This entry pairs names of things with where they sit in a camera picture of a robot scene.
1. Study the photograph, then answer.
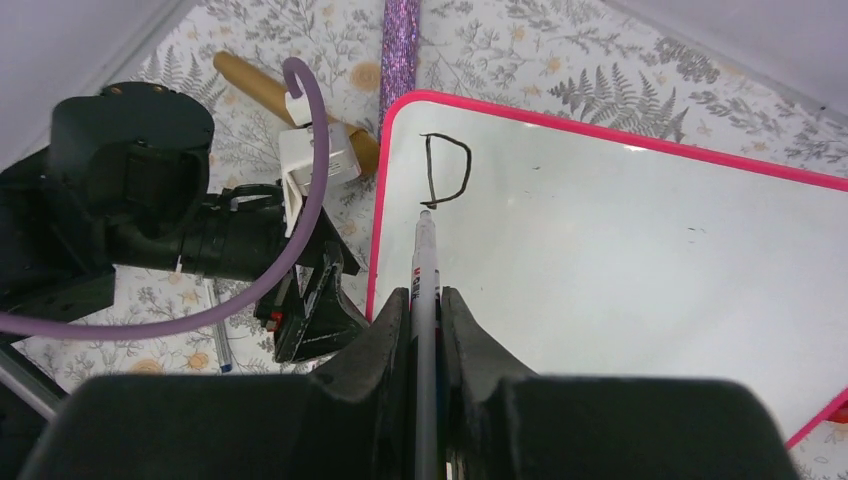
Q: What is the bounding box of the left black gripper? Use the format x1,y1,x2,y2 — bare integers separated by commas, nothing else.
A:
178,184,368,363

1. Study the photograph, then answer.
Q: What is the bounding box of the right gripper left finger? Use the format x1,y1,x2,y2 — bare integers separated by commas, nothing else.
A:
21,288,412,479

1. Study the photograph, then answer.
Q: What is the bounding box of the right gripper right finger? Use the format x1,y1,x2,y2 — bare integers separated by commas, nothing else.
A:
441,287,798,479

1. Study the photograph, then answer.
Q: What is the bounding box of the black capped marker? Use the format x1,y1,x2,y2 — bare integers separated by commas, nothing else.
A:
410,210,440,479

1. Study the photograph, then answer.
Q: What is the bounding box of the pink framed whiteboard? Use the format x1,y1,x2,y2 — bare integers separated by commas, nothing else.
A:
366,90,847,444

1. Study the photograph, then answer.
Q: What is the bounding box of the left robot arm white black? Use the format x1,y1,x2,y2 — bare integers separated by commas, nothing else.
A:
1,82,367,362

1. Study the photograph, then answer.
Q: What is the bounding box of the blue capped marker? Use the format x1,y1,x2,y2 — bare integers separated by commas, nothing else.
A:
203,278,232,374

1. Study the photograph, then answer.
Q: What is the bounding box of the purple glitter microphone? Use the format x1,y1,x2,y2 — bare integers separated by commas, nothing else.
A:
377,0,421,141

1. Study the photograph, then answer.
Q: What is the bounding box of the floral patterned table mat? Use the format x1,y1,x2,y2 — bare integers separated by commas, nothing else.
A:
14,1,847,479

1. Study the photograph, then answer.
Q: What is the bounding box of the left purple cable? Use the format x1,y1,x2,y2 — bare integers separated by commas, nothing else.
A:
0,56,331,343

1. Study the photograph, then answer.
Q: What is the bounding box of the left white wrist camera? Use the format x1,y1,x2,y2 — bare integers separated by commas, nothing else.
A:
278,95,362,240

